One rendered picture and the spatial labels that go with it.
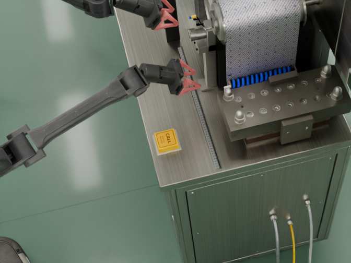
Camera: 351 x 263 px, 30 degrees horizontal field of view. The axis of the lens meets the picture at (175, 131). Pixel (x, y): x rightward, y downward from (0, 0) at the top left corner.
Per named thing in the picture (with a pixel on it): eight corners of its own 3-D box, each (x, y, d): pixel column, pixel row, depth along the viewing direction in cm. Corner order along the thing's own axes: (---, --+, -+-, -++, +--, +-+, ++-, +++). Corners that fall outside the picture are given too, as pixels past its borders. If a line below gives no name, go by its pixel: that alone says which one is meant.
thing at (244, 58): (226, 81, 217) (225, 44, 201) (294, 64, 218) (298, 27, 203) (226, 82, 217) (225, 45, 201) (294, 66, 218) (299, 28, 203)
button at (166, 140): (154, 136, 222) (153, 132, 220) (174, 131, 222) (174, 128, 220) (159, 153, 218) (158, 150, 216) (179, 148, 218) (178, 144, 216)
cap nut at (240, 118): (232, 116, 208) (232, 108, 204) (243, 114, 208) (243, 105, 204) (235, 126, 206) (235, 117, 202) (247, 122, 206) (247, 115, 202)
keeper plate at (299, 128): (279, 139, 216) (281, 121, 207) (308, 132, 216) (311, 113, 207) (281, 145, 214) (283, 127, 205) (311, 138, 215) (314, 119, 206)
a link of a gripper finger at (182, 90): (197, 98, 212) (172, 95, 207) (191, 82, 216) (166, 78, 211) (207, 85, 207) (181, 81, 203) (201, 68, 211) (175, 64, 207)
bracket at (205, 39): (197, 82, 233) (191, 23, 208) (214, 78, 233) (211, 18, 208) (200, 92, 230) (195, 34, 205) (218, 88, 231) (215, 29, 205)
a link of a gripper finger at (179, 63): (194, 91, 214) (169, 87, 209) (189, 74, 218) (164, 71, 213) (204, 77, 209) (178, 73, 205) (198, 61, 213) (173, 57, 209)
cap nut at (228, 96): (221, 94, 213) (221, 85, 209) (232, 91, 213) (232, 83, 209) (224, 103, 211) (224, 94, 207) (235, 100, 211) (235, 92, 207)
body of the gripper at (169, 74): (175, 95, 208) (155, 93, 204) (167, 71, 214) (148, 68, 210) (184, 82, 204) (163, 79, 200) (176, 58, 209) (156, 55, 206)
